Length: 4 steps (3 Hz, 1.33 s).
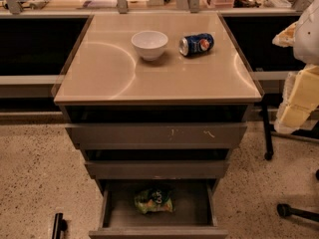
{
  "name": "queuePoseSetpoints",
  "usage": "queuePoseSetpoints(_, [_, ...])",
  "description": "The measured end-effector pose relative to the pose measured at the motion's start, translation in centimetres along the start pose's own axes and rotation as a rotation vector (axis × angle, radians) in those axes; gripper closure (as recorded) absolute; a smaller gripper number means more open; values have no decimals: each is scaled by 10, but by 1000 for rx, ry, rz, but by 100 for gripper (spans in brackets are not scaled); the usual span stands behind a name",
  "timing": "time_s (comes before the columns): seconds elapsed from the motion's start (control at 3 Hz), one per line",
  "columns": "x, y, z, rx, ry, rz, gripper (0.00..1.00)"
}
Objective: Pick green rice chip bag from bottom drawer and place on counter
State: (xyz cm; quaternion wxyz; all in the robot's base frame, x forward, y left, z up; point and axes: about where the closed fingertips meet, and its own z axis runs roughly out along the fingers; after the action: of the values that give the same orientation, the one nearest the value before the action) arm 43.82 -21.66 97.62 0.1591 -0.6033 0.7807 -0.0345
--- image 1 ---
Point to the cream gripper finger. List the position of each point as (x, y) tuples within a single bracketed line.
[(300, 99), (286, 37)]

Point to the green rice chip bag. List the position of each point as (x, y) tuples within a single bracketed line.
[(153, 200)]

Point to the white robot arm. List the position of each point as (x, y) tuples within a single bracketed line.
[(306, 36)]

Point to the grey drawer cabinet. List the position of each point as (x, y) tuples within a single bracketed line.
[(106, 81)]

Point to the top grey drawer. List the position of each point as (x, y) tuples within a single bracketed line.
[(156, 135)]

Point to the grey drawer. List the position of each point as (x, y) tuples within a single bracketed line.
[(156, 135), (157, 169), (192, 216)]

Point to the bottom grey drawer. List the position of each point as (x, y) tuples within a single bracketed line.
[(192, 216)]

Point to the middle grey drawer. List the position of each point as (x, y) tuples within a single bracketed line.
[(157, 169)]

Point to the black table leg with caster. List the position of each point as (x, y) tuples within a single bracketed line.
[(267, 132)]

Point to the blue pepsi can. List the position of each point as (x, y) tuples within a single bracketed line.
[(195, 44)]

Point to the black chair base leg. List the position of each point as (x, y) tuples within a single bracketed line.
[(285, 210)]

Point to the white bowl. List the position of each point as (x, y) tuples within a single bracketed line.
[(149, 45)]

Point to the black object on floor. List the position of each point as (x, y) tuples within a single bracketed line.
[(60, 226)]

